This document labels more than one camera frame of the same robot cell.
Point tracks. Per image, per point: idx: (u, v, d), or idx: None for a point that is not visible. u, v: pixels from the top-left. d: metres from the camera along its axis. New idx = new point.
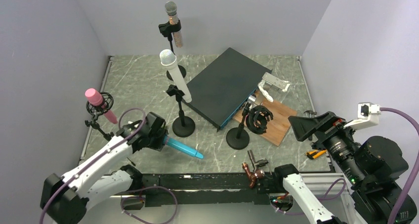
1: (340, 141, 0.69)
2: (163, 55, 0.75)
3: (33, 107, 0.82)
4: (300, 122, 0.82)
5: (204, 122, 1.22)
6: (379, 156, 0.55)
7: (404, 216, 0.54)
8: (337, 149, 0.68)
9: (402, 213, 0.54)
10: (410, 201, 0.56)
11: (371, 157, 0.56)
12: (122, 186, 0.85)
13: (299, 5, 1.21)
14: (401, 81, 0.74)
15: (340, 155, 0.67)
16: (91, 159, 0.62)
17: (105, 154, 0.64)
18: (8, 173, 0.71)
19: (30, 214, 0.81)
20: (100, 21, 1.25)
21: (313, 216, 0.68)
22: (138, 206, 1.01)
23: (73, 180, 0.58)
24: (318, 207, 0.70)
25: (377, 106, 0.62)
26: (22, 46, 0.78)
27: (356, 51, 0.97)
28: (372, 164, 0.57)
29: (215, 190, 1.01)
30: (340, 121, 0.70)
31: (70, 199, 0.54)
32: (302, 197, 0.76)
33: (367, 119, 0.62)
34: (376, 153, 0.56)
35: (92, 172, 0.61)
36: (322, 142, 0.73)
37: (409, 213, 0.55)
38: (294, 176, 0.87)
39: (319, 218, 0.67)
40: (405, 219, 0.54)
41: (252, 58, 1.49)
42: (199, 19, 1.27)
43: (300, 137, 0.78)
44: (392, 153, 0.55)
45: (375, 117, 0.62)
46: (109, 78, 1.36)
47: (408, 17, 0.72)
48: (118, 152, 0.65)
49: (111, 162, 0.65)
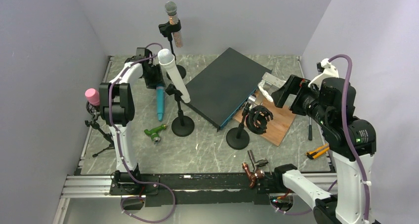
1: (309, 97, 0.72)
2: (161, 55, 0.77)
3: (32, 107, 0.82)
4: (274, 92, 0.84)
5: (204, 121, 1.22)
6: (331, 86, 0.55)
7: (364, 134, 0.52)
8: (307, 103, 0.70)
9: (361, 131, 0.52)
10: (367, 123, 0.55)
11: (327, 89, 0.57)
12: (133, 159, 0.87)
13: (299, 6, 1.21)
14: (401, 79, 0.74)
15: (309, 107, 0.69)
16: (121, 71, 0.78)
17: (128, 68, 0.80)
18: (7, 173, 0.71)
19: (30, 213, 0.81)
20: (99, 21, 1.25)
21: (312, 196, 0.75)
22: (138, 205, 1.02)
23: (119, 81, 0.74)
24: (316, 191, 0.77)
25: (326, 59, 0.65)
26: (22, 47, 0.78)
27: (356, 49, 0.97)
28: (327, 96, 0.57)
29: (215, 190, 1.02)
30: (304, 80, 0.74)
31: (126, 88, 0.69)
32: (301, 185, 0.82)
33: (322, 73, 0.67)
34: (329, 84, 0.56)
35: (128, 77, 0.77)
36: (295, 103, 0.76)
37: (369, 134, 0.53)
38: (292, 171, 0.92)
39: (317, 197, 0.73)
40: (365, 138, 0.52)
41: (252, 58, 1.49)
42: (199, 20, 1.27)
43: (277, 103, 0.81)
44: (339, 79, 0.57)
45: (329, 70, 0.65)
46: (109, 79, 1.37)
47: (408, 16, 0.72)
48: (136, 67, 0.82)
49: (133, 76, 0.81)
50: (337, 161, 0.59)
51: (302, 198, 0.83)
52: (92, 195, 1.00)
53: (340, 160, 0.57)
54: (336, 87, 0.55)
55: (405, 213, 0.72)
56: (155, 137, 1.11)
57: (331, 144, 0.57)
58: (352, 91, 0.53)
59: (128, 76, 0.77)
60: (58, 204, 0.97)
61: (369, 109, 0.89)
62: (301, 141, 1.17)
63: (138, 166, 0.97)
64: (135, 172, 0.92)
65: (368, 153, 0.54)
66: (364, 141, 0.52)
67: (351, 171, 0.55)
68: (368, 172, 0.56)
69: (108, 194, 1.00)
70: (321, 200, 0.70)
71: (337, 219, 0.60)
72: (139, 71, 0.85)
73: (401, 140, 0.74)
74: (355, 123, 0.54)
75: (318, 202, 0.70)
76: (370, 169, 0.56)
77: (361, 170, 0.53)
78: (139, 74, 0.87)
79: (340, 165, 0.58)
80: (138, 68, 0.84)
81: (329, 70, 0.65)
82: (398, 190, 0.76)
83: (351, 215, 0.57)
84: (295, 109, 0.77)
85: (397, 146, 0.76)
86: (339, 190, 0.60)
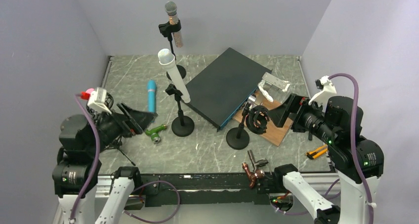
1: (311, 115, 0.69)
2: (161, 53, 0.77)
3: (33, 107, 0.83)
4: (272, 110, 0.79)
5: (204, 122, 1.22)
6: (338, 106, 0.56)
7: (372, 157, 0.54)
8: (310, 121, 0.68)
9: (369, 155, 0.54)
10: (375, 145, 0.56)
11: (333, 109, 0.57)
12: (128, 190, 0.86)
13: (299, 6, 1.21)
14: (400, 82, 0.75)
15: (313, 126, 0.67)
16: None
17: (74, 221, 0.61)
18: (8, 173, 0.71)
19: (30, 214, 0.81)
20: (100, 21, 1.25)
21: (314, 206, 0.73)
22: (138, 205, 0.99)
23: None
24: (318, 200, 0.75)
25: (324, 76, 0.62)
26: (23, 47, 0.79)
27: (357, 50, 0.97)
28: (334, 116, 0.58)
29: (215, 190, 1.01)
30: (304, 98, 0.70)
31: None
32: (302, 190, 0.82)
33: (322, 91, 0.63)
34: (336, 104, 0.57)
35: None
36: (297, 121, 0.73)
37: (377, 156, 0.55)
38: (293, 174, 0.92)
39: (319, 207, 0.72)
40: (373, 161, 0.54)
41: (252, 58, 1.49)
42: (199, 20, 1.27)
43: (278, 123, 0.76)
44: (347, 100, 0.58)
45: (329, 87, 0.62)
46: (109, 78, 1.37)
47: (409, 17, 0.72)
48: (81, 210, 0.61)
49: (87, 214, 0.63)
50: (343, 180, 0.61)
51: (302, 201, 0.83)
52: None
53: (346, 179, 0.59)
54: (344, 108, 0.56)
55: (405, 213, 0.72)
56: (155, 137, 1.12)
57: (337, 164, 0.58)
58: (359, 112, 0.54)
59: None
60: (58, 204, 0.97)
61: (369, 109, 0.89)
62: (301, 141, 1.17)
63: (137, 170, 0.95)
64: (135, 170, 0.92)
65: (375, 174, 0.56)
66: (372, 164, 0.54)
67: (357, 192, 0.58)
68: (373, 194, 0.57)
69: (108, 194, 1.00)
70: (322, 211, 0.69)
71: None
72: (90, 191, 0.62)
73: (401, 141, 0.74)
74: (363, 145, 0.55)
75: (320, 214, 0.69)
76: (376, 190, 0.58)
77: (366, 191, 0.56)
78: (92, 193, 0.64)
79: (346, 183, 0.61)
80: (84, 206, 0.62)
81: (329, 87, 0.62)
82: (398, 189, 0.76)
83: None
84: (296, 128, 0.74)
85: (396, 147, 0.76)
86: (344, 205, 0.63)
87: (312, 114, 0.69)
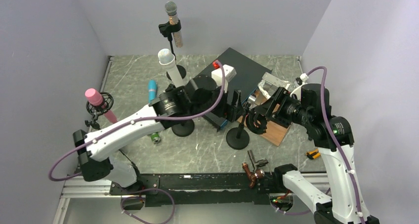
1: (291, 105, 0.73)
2: (161, 54, 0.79)
3: (33, 107, 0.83)
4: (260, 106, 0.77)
5: (204, 122, 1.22)
6: (309, 89, 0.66)
7: (339, 126, 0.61)
8: (291, 110, 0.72)
9: (337, 124, 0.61)
10: (342, 117, 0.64)
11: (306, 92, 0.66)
12: (123, 181, 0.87)
13: (298, 7, 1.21)
14: (399, 81, 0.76)
15: (293, 112, 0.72)
16: (113, 128, 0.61)
17: (129, 124, 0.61)
18: (8, 173, 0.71)
19: (29, 213, 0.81)
20: (99, 21, 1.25)
21: (313, 200, 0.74)
22: (138, 205, 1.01)
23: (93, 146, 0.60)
24: (317, 194, 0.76)
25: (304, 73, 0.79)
26: (22, 48, 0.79)
27: (357, 50, 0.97)
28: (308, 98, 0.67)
29: (215, 190, 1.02)
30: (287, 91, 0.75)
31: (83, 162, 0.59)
32: (301, 187, 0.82)
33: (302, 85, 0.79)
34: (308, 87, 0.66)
35: (110, 141, 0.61)
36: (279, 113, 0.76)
37: (345, 126, 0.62)
38: (293, 172, 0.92)
39: (319, 201, 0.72)
40: (341, 130, 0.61)
41: (252, 58, 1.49)
42: (199, 20, 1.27)
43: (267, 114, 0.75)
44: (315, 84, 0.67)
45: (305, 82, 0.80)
46: (109, 78, 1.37)
47: (409, 17, 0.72)
48: (142, 126, 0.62)
49: (135, 133, 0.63)
50: (323, 158, 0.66)
51: (302, 199, 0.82)
52: (92, 195, 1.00)
53: (324, 152, 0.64)
54: (314, 89, 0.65)
55: (404, 215, 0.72)
56: (155, 137, 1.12)
57: (313, 138, 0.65)
58: (326, 93, 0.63)
59: (109, 141, 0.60)
60: (58, 204, 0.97)
61: (367, 109, 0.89)
62: (301, 141, 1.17)
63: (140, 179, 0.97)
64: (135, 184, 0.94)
65: (348, 143, 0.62)
66: (341, 132, 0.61)
67: (335, 160, 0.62)
68: (352, 163, 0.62)
69: (108, 194, 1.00)
70: (322, 204, 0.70)
71: (334, 217, 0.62)
72: (151, 128, 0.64)
73: (400, 141, 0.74)
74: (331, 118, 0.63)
75: (320, 207, 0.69)
76: (353, 159, 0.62)
77: (344, 156, 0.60)
78: (151, 131, 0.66)
79: (325, 158, 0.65)
80: (144, 128, 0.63)
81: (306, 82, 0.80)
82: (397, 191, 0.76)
83: (344, 207, 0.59)
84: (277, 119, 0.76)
85: (392, 146, 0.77)
86: (332, 187, 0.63)
87: (291, 104, 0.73)
